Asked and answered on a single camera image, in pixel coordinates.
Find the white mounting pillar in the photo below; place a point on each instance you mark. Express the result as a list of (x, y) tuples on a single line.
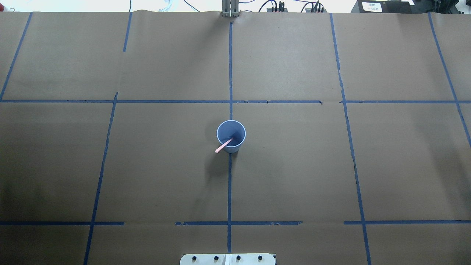
[(229, 259)]

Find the aluminium frame post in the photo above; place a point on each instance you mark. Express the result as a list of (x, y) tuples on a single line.
[(230, 8)]

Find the black power box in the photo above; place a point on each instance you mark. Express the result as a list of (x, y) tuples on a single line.
[(382, 6)]

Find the blue ribbed plastic cup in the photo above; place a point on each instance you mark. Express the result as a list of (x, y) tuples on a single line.
[(231, 129)]

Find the pink chopstick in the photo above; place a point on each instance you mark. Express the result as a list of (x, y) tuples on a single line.
[(222, 146)]

